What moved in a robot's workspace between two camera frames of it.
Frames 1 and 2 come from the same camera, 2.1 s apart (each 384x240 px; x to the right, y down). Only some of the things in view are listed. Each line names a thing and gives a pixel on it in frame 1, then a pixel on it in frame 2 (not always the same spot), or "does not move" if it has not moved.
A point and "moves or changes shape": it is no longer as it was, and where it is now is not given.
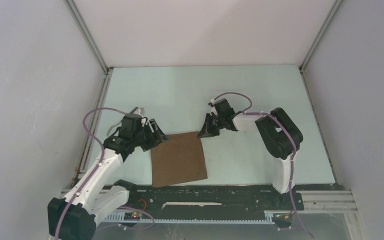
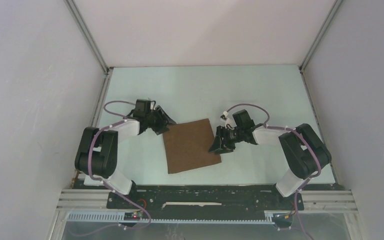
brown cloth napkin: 179,159 moves or changes shape
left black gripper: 155,138 → 164,120
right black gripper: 207,130 → 221,147
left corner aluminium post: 84,28 does not move
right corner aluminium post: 302,66 does not move
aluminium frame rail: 343,201 does not move
